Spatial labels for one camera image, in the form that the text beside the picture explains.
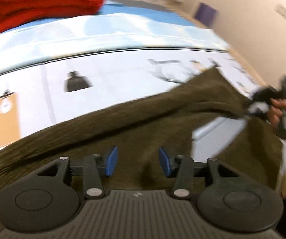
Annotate dark olive corduroy pants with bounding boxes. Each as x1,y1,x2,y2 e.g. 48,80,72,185
0,67,286,239

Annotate white printed bed sheet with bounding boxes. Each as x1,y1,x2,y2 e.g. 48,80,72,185
0,49,260,149

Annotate purple folder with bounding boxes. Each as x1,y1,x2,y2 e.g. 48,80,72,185
194,3,219,27

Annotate blue patterned folded sheet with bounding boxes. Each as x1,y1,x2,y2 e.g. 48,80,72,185
0,0,229,75

